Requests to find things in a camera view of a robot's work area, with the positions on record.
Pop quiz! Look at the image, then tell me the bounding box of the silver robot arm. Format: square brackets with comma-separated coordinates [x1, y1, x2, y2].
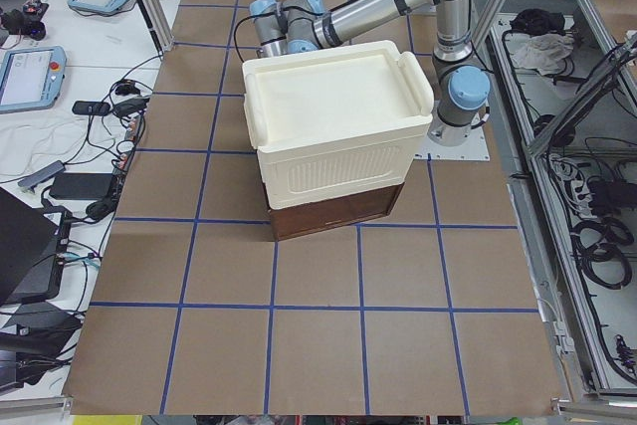
[249, 0, 491, 146]

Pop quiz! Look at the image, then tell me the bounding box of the wooden drawer cabinet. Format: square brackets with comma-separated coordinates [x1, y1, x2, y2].
[264, 183, 404, 241]

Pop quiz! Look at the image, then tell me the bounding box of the cream plastic storage box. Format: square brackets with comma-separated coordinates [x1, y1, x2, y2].
[242, 41, 434, 210]

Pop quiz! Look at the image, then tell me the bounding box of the black power adapter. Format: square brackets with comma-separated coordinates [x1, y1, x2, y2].
[50, 172, 112, 200]

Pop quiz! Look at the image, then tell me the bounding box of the white crumpled cloth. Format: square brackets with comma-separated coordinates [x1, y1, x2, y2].
[512, 33, 575, 75]

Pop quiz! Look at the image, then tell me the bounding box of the black laptop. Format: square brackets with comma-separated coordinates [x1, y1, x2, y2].
[1, 190, 70, 306]

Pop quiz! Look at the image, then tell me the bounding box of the blue teach pendant near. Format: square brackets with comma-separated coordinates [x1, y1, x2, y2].
[1, 46, 67, 114]

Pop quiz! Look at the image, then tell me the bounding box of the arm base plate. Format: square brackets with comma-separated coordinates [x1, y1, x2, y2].
[413, 128, 491, 161]

